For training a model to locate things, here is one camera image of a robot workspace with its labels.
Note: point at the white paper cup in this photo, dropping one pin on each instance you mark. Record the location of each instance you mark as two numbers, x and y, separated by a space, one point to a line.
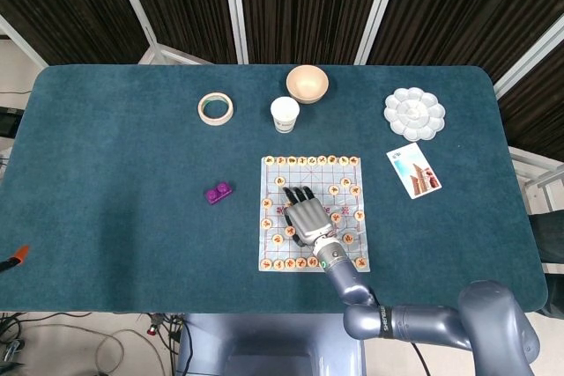
284 123

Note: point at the white metal rack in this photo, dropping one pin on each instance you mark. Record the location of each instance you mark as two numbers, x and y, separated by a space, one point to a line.
529 164

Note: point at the purple building block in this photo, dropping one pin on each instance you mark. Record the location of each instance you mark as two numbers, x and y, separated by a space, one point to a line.
218 194

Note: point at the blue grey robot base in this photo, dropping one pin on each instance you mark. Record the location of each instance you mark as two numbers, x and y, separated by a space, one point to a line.
264 341

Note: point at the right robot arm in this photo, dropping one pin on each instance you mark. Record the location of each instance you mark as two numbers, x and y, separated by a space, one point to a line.
484 305

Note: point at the white plastic chessboard sheet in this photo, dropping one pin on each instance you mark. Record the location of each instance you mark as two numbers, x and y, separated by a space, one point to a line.
317 178

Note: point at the beige bowl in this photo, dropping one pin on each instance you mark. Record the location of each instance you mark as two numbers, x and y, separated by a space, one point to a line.
307 83

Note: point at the white flower paint palette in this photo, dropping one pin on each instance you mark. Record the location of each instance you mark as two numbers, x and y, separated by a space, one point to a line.
414 114

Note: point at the black box device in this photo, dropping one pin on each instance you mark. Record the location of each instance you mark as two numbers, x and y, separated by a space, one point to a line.
8 123

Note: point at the picture postcard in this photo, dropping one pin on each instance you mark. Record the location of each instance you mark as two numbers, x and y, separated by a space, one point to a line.
414 173

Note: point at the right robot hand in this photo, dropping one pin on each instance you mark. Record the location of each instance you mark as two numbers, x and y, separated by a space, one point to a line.
310 219

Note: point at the wooden chess piece dark character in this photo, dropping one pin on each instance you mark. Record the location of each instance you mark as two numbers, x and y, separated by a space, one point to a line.
332 159
279 160
312 160
333 190
343 159
269 160
302 160
322 159
279 181
291 160
346 182
266 203
353 160
355 190

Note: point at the teal table cloth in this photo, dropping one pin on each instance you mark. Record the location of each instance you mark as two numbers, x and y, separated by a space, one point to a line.
132 239

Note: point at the white partition foot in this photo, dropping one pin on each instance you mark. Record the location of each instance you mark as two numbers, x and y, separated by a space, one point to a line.
176 55

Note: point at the orange black hand tool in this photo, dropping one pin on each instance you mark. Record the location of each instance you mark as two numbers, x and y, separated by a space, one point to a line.
20 253

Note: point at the wooden chess piece red character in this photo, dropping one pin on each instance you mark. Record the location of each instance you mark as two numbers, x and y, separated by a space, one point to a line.
336 217
265 223
348 238
265 264
301 263
311 263
289 263
289 230
360 216
277 239
362 263
278 265

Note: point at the beige masking tape roll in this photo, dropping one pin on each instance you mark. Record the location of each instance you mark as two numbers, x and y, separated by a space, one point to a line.
215 122

